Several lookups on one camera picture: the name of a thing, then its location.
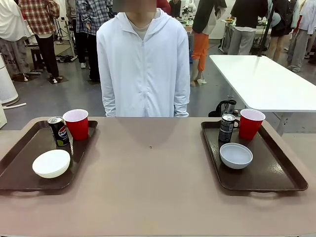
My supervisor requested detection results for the bystander in light blue shirt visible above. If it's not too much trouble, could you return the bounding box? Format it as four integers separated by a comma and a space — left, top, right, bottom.
287, 0, 316, 73

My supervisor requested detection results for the bystander in grey trousers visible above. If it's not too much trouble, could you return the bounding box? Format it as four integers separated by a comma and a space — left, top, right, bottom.
227, 0, 269, 56

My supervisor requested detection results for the bystander in red plaid shirt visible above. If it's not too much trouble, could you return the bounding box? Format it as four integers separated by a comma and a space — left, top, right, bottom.
18, 0, 69, 84

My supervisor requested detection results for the brown plastic tray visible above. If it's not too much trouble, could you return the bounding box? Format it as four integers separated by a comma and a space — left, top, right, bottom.
200, 118, 309, 198
0, 119, 98, 192

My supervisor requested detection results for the black vertical pole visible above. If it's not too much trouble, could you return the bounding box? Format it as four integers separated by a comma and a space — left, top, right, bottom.
257, 0, 275, 57

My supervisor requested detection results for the person in white hoodie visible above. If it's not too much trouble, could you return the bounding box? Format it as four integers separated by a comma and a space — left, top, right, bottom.
96, 4, 191, 118

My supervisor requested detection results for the steel kettle black handle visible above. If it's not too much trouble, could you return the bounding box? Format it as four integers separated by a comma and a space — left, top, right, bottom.
225, 99, 237, 115

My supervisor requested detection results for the white bowl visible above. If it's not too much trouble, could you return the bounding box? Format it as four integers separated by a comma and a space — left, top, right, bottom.
32, 149, 71, 179

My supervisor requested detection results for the white tube on floor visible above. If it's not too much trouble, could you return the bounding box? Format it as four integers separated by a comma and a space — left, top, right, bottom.
1, 102, 27, 109

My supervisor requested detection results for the bystander in white shirt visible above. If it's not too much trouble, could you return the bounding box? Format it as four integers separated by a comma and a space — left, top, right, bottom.
0, 0, 32, 78

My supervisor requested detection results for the person's right forearm white sleeve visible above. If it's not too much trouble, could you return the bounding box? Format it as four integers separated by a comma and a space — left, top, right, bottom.
101, 82, 118, 118

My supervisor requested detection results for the person's left forearm white sleeve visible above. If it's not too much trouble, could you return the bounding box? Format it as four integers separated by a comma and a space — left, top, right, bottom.
173, 85, 191, 118

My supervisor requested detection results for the bystander in blue plaid shirt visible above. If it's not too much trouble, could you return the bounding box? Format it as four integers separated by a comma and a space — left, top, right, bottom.
75, 0, 115, 82

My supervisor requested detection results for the grey bowl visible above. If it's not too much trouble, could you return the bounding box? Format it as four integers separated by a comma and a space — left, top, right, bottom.
219, 142, 254, 170

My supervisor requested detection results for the bystander in orange trousers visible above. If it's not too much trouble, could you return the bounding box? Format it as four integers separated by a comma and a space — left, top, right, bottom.
190, 0, 228, 87

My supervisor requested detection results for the black Pepsi soda can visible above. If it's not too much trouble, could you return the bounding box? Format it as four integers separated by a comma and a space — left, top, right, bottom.
218, 113, 236, 143
47, 116, 71, 147

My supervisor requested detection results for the black stool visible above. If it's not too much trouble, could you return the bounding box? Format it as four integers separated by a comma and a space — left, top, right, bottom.
30, 47, 47, 70

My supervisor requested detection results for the red plastic cup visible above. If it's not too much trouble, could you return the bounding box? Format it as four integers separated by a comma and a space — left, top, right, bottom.
238, 108, 267, 140
62, 109, 89, 141

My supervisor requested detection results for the white folding table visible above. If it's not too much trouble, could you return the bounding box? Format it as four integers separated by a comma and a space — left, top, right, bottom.
209, 54, 316, 135

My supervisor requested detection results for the bystander in black shorts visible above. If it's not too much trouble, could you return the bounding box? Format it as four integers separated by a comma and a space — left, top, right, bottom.
267, 0, 301, 63

